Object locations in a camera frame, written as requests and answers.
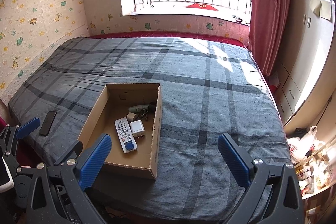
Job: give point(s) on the white usb charger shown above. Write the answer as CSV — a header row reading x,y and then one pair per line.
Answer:
x,y
137,128

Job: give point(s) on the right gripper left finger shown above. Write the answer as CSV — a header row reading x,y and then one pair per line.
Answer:
x,y
74,177

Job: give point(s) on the white plastic bag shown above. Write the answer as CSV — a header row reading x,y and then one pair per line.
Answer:
x,y
299,147

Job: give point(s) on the black smartphone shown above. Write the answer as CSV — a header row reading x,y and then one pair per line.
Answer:
x,y
47,123

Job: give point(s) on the white remote control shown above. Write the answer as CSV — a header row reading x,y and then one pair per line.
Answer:
x,y
124,133

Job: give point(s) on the black key bunch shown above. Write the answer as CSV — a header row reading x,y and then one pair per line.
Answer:
x,y
144,115

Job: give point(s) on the green handheld mini fan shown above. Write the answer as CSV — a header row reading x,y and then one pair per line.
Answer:
x,y
140,108

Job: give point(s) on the blue round key fob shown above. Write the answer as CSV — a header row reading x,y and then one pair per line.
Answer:
x,y
129,146

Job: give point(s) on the white wardrobe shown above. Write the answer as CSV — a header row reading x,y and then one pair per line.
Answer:
x,y
303,51

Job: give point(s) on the beige plug adapter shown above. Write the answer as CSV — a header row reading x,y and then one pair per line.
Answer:
x,y
131,117

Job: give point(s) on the brown cardboard box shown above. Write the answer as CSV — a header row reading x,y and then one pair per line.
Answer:
x,y
112,104

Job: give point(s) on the red curtain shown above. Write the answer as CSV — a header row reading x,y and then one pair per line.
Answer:
x,y
268,19

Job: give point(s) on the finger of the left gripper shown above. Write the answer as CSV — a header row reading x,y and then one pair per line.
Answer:
x,y
27,128
71,153

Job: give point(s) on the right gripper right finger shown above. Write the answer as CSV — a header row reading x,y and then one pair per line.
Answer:
x,y
272,193

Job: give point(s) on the cluttered wooden shelf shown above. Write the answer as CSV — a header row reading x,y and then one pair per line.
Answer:
x,y
316,173

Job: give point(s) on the grey plaid bed sheet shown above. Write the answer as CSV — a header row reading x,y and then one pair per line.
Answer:
x,y
207,89

